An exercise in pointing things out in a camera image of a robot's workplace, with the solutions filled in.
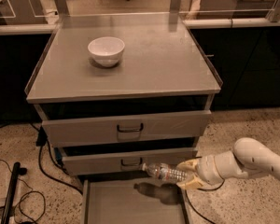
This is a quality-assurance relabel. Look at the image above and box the clear plastic water bottle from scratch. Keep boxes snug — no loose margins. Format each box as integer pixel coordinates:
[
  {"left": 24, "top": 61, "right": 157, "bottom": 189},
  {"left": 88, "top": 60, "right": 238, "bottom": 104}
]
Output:
[{"left": 142, "top": 163, "right": 188, "bottom": 183}]

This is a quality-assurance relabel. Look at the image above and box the white counter rail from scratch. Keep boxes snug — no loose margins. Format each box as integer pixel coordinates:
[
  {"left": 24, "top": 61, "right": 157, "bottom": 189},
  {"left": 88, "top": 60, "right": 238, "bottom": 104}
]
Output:
[{"left": 0, "top": 18, "right": 280, "bottom": 35}]

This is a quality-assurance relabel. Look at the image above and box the white ceramic bowl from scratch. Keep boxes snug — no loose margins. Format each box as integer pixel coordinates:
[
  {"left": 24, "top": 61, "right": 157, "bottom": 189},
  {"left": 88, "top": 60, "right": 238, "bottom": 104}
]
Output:
[{"left": 88, "top": 36, "right": 125, "bottom": 67}]

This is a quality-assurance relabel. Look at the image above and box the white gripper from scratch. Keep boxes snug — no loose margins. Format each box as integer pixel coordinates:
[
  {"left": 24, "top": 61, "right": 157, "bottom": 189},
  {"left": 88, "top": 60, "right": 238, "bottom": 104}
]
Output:
[{"left": 176, "top": 151, "right": 240, "bottom": 190}]

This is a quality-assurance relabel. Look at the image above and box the black pole on floor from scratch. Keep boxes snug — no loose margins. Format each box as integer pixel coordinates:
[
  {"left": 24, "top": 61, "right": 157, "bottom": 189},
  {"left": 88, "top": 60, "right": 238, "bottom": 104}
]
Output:
[{"left": 0, "top": 162, "right": 21, "bottom": 224}]

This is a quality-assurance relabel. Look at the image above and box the top grey drawer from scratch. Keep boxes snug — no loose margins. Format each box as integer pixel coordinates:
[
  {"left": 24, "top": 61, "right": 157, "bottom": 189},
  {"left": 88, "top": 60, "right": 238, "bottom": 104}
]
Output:
[{"left": 42, "top": 110, "right": 211, "bottom": 147}]

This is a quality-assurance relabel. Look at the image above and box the grey drawer cabinet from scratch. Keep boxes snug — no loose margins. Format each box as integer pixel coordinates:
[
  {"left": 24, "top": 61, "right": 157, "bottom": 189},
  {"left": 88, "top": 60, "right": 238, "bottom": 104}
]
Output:
[{"left": 27, "top": 13, "right": 220, "bottom": 165}]

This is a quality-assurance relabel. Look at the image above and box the middle grey drawer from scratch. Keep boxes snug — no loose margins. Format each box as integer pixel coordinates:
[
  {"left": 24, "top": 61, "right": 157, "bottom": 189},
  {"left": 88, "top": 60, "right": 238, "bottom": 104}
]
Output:
[{"left": 63, "top": 147, "right": 197, "bottom": 175}]

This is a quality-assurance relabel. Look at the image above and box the thin black floor wire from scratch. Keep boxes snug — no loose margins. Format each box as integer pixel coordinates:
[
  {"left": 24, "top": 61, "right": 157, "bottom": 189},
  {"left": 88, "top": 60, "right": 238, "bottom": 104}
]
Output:
[{"left": 0, "top": 157, "right": 47, "bottom": 224}]

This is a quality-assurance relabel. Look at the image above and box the black floor cable left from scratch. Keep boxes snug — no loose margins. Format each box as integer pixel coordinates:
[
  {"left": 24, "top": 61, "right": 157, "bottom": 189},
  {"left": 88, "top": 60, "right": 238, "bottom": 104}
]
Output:
[{"left": 29, "top": 121, "right": 84, "bottom": 195}]

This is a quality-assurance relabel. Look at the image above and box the black floor cable right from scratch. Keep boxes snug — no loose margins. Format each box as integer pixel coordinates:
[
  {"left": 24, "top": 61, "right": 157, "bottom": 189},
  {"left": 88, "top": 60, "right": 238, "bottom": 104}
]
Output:
[{"left": 184, "top": 156, "right": 226, "bottom": 224}]

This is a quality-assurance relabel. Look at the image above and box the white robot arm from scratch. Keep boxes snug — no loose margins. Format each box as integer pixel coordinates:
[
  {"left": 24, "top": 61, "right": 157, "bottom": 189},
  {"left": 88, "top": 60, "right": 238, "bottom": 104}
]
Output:
[{"left": 176, "top": 137, "right": 280, "bottom": 189}]

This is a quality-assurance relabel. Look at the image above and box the black floor cable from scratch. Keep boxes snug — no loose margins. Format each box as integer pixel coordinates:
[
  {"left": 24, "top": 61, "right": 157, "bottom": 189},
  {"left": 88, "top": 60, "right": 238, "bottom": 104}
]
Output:
[
  {"left": 184, "top": 156, "right": 226, "bottom": 224},
  {"left": 29, "top": 121, "right": 84, "bottom": 195}
]

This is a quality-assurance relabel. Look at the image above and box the grey drawer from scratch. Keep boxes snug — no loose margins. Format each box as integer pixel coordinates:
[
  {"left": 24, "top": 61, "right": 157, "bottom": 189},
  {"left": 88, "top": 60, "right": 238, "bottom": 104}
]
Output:
[
  {"left": 80, "top": 172, "right": 192, "bottom": 224},
  {"left": 63, "top": 147, "right": 197, "bottom": 175},
  {"left": 42, "top": 110, "right": 211, "bottom": 147}
]

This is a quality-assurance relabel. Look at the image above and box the bottom grey drawer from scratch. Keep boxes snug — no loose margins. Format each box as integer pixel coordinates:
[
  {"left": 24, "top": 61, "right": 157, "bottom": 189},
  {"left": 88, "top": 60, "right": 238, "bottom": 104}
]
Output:
[{"left": 80, "top": 172, "right": 192, "bottom": 224}]

